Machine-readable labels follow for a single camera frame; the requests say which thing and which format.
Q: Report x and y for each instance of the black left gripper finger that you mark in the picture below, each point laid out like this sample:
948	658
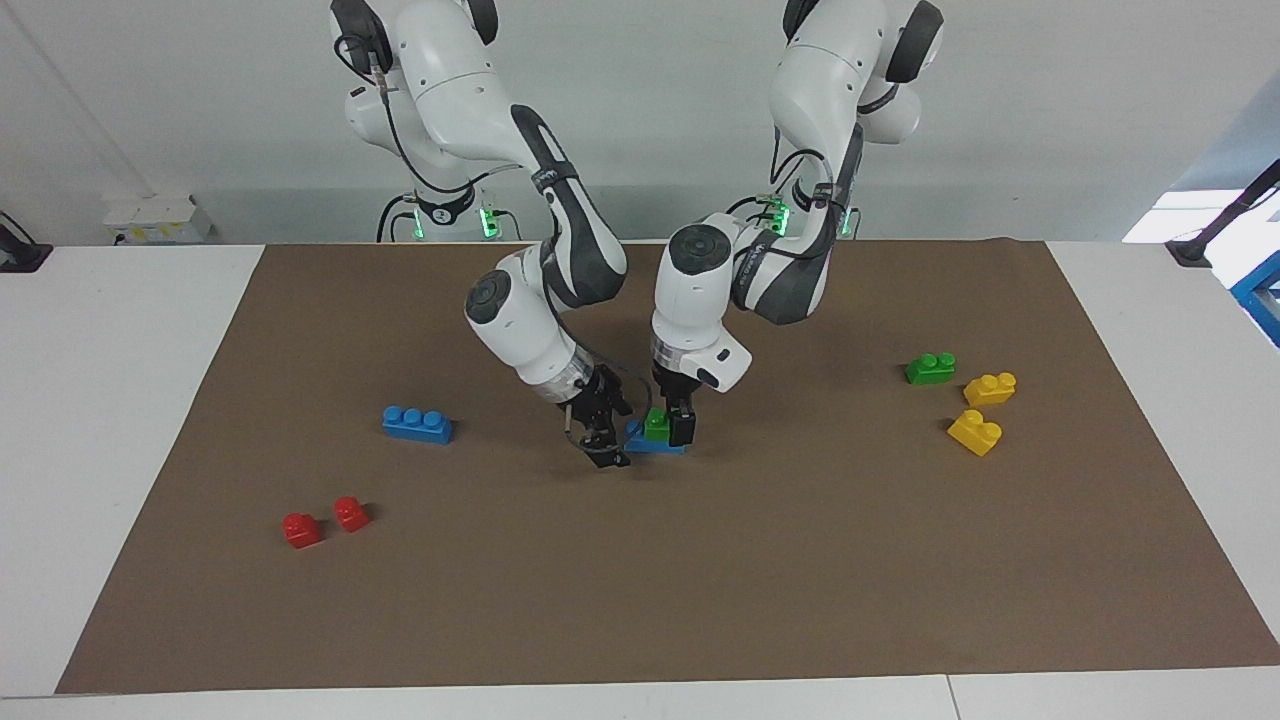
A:
682	428
657	402

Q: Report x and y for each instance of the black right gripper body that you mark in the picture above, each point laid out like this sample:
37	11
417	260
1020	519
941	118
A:
595	395

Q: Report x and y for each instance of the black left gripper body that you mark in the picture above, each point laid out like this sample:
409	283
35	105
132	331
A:
680	390

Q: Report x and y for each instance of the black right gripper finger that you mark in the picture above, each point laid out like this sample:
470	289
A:
618	460
598	445

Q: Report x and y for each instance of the green two-stud block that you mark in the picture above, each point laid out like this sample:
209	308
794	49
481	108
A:
930	370
657	425

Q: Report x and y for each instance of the blue three-stud block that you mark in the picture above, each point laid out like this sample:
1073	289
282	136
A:
645	445
417	427

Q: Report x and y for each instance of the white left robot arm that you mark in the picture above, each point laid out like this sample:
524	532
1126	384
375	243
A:
820	80

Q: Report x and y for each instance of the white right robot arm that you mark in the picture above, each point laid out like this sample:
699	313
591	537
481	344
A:
470	90

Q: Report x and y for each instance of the red one-stud block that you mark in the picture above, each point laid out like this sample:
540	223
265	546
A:
351	514
301	531

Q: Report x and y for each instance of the yellow two-stud block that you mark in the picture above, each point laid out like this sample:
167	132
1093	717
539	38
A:
990	390
975	432

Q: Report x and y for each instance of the brown table mat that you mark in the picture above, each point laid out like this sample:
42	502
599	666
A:
640	580

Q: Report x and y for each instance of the white power strip box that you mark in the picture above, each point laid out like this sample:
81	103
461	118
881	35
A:
155	218

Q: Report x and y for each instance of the black clamp stand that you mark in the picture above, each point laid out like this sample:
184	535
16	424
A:
1200	245

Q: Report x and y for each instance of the blue metal frame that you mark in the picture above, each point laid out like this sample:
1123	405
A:
1262	300

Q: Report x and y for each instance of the black clamp mount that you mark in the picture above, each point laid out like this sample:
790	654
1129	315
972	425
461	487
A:
20	255

